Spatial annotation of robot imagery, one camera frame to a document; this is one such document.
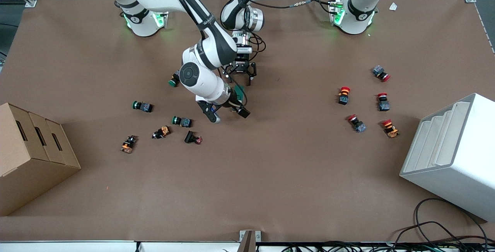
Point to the black orange push button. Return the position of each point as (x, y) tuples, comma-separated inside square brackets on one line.
[(161, 132), (128, 144)]

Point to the metal table edge bracket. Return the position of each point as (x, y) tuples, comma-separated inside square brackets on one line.
[(249, 238)]

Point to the white table edge rail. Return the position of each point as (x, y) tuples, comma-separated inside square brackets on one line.
[(77, 246)]

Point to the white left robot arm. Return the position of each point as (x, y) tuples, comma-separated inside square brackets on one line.
[(359, 12)]

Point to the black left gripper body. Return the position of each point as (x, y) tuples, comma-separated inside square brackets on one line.
[(241, 65)]

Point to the white stepped plastic bin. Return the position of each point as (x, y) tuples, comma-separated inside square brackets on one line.
[(460, 159)]

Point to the green push button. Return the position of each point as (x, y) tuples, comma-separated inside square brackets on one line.
[(182, 121), (143, 106), (173, 81)]

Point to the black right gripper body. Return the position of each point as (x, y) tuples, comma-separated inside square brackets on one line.
[(235, 103)]

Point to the black button with red lens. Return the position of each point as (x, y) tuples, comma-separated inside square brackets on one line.
[(192, 137)]

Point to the green load switch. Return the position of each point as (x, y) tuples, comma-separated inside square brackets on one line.
[(240, 91)]

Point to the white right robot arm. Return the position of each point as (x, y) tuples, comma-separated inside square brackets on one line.
[(143, 16)]

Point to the brown paper table cover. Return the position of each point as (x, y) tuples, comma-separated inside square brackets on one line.
[(270, 174)]

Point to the white paper scrap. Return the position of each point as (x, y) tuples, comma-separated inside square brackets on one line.
[(393, 6)]

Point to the brown cardboard box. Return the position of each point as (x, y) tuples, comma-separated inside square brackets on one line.
[(27, 159)]

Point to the red emergency stop button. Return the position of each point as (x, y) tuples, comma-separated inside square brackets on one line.
[(357, 124), (383, 103), (390, 128), (343, 95), (380, 72)]

